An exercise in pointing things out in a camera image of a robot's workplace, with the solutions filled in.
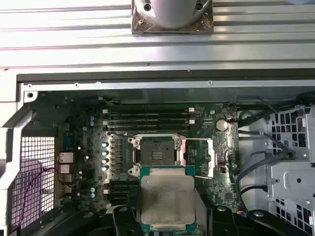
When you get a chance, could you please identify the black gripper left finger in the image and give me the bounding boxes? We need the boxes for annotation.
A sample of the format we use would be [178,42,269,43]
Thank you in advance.
[46,206,143,236]

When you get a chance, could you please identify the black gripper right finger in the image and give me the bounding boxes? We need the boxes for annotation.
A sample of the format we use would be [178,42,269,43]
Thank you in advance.
[196,193,315,236]

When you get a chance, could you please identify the green CPU with silver lid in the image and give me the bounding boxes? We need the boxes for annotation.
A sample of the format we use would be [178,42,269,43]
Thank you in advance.
[139,165,197,232]

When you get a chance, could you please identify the silver socket cover frame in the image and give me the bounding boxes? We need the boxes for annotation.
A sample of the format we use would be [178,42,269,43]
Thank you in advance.
[183,138,218,179]

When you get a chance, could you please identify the black RAM slot white latches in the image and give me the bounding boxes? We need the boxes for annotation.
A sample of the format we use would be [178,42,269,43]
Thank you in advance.
[103,108,195,116]
[103,120,195,128]
[104,186,140,194]

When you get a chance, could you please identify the CPU socket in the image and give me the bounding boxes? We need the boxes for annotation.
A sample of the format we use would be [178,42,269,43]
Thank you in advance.
[127,134,188,177]

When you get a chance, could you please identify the green motherboard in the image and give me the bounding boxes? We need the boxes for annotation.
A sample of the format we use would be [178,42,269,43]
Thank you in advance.
[55,102,240,217]

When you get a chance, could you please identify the silver metal drive cage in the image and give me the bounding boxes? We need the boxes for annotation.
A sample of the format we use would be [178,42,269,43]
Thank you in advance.
[264,104,315,236]

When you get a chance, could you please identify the silver coin cell battery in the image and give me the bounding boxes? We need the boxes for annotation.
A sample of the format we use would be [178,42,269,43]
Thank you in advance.
[216,118,229,132]

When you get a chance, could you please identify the blue port connector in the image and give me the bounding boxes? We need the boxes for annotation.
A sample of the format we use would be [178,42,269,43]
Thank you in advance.
[62,132,76,150]

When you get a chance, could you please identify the black and silver PC case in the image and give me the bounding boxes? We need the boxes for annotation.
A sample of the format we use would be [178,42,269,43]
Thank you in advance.
[0,67,315,236]

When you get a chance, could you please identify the thick black cable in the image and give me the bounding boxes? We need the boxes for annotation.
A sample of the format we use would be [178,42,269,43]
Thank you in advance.
[235,184,269,217]

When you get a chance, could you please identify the grey data cable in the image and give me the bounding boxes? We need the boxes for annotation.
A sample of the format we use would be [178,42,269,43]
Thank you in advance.
[236,151,295,184]

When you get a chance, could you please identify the square brown base plate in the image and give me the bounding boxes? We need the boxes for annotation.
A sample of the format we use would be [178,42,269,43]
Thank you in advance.
[131,0,215,36]

